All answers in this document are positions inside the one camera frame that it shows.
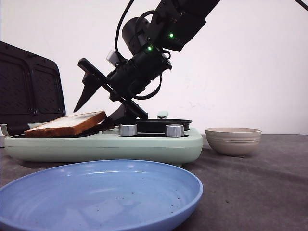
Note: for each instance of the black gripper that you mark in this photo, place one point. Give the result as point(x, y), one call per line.
point(124, 84)

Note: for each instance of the white bread slice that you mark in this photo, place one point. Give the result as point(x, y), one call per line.
point(67, 125)

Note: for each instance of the beige ribbed bowl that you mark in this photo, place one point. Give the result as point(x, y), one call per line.
point(233, 141)

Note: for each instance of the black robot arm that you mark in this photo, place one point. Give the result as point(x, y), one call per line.
point(150, 38)

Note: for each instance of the mint green breakfast maker base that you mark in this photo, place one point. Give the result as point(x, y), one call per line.
point(107, 145)

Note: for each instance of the left silver control knob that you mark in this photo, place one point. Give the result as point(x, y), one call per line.
point(127, 130)

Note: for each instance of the silver control knob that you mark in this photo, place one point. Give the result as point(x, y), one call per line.
point(127, 130)
point(174, 130)

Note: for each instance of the right silver control knob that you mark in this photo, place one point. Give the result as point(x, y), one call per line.
point(174, 130)

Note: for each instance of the blue round plate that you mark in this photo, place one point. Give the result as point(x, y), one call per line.
point(112, 195)

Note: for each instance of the black frying pan green handle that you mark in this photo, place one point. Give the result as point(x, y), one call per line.
point(157, 125)

